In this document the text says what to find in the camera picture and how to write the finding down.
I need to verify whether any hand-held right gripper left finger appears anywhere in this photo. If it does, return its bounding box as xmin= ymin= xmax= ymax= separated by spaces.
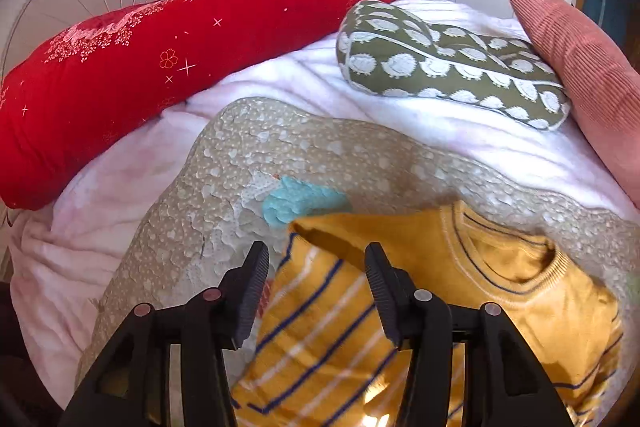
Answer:
xmin=59 ymin=241 xmax=270 ymax=427

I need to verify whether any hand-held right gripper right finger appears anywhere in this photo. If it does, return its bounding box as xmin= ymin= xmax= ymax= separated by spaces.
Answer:
xmin=364 ymin=242 xmax=575 ymax=427

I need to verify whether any yellow striped knit sweater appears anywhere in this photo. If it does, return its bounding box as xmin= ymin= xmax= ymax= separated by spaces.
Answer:
xmin=229 ymin=201 xmax=625 ymax=427

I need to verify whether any beige quilted play mat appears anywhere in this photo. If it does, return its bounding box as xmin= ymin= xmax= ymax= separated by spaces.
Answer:
xmin=75 ymin=97 xmax=640 ymax=427

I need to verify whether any green sheep print pillow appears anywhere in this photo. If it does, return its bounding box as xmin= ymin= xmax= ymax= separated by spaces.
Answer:
xmin=336 ymin=0 xmax=572 ymax=132

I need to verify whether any red blanket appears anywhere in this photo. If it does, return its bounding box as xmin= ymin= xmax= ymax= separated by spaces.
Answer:
xmin=0 ymin=0 xmax=412 ymax=211

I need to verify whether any pink corduroy cushion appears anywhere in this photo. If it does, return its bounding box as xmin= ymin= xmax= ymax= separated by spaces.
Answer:
xmin=500 ymin=0 xmax=640 ymax=206

